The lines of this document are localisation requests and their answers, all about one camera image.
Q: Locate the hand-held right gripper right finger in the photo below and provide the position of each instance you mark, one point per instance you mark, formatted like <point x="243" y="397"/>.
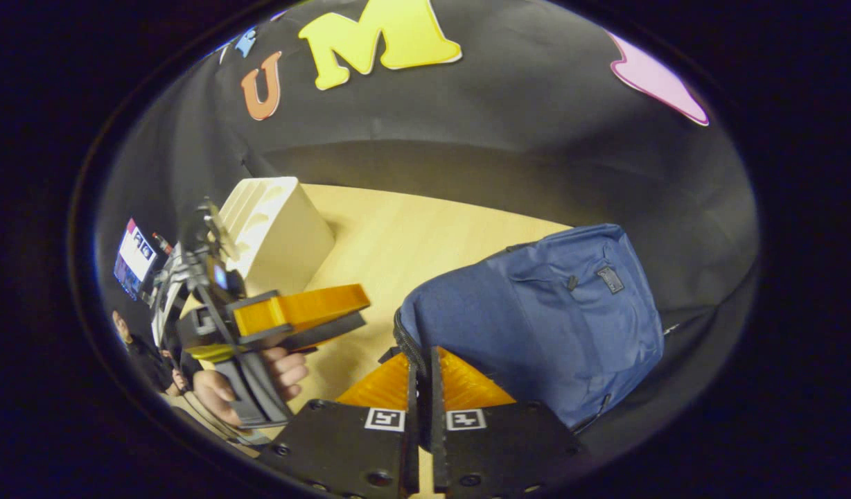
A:
<point x="436" y="443"/>

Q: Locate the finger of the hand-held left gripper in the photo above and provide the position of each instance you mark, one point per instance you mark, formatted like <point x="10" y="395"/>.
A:
<point x="321" y="333"/>
<point x="308" y="308"/>

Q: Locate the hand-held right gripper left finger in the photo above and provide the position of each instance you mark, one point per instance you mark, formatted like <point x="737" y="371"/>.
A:
<point x="412" y="416"/>

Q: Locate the white bookshelf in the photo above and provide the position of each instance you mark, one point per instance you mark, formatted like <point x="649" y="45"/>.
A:
<point x="287" y="235"/>

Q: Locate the blue schoolbag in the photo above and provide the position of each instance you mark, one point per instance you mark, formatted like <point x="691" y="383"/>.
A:
<point x="536" y="312"/>

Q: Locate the black backdrop cloth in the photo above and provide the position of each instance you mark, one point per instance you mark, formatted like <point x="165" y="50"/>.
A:
<point x="502" y="138"/>

